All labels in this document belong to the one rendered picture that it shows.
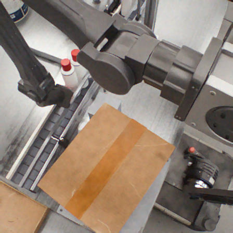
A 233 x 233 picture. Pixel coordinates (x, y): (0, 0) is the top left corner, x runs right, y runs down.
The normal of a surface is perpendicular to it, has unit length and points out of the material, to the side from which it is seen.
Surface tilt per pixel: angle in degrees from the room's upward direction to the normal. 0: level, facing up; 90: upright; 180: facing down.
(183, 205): 0
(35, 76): 74
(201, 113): 90
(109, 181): 0
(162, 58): 20
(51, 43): 0
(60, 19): 85
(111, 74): 88
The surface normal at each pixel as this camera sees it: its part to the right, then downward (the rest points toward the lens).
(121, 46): 0.07, -0.43
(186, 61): -0.10, -0.27
